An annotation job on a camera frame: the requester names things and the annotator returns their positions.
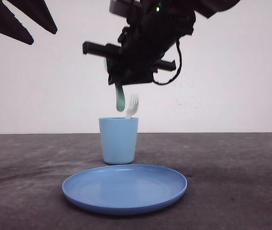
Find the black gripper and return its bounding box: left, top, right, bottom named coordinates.
left=82, top=0, right=238, bottom=85

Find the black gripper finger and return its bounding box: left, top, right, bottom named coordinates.
left=0, top=0, right=34, bottom=45
left=4, top=0, right=57, bottom=35

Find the mint green plastic spoon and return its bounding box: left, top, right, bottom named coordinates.
left=103, top=57, right=125, bottom=113

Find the white plastic fork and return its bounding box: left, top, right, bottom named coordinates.
left=125, top=94, right=138, bottom=119

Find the light blue plastic cup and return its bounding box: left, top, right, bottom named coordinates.
left=99, top=117, right=138, bottom=165

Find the blue plastic plate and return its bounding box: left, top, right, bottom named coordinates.
left=62, top=164, right=188, bottom=216

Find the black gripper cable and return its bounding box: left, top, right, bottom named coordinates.
left=152, top=39, right=182, bottom=86

